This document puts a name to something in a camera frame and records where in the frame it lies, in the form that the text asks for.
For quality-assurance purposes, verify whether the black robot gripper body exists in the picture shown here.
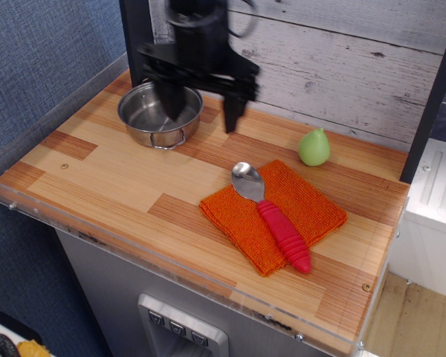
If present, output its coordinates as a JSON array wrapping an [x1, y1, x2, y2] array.
[[138, 10, 259, 101]]

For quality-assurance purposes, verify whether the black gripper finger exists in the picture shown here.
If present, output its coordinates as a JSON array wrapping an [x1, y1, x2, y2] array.
[[223, 95, 248, 133], [154, 80, 187, 120]]

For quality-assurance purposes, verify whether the green toy pear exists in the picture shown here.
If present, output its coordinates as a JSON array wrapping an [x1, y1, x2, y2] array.
[[298, 128, 330, 167]]

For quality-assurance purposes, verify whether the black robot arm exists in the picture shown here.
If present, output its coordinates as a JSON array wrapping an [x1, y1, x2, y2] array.
[[139, 1, 259, 132]]

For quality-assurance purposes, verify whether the small stainless steel pan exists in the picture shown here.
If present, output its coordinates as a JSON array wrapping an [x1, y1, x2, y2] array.
[[117, 83, 203, 150]]

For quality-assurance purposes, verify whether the orange knitted cloth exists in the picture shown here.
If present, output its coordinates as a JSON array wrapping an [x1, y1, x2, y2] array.
[[199, 160, 348, 276]]

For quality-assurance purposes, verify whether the clear acrylic table guard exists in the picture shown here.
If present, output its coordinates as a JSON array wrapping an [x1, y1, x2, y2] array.
[[0, 60, 408, 356]]

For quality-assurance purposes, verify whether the grey cabinet with dispenser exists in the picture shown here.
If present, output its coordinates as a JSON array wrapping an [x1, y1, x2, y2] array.
[[57, 231, 325, 356]]

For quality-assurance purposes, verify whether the white ribbed side unit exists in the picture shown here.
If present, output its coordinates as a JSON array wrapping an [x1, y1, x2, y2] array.
[[388, 139, 446, 296]]

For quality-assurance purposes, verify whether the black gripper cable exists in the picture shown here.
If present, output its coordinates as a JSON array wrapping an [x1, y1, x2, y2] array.
[[227, 0, 259, 38]]

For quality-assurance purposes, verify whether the red-handled metal spoon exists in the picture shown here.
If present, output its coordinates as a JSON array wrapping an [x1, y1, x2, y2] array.
[[231, 162, 312, 274]]

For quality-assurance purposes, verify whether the dark left vertical post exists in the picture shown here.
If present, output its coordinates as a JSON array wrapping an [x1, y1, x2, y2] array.
[[119, 0, 154, 87]]

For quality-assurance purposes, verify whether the dark vertical post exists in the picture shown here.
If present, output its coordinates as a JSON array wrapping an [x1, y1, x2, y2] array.
[[399, 48, 446, 184], [119, 0, 154, 87]]

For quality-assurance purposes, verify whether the dark right vertical post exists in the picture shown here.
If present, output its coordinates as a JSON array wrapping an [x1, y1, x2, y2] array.
[[399, 48, 446, 184]]

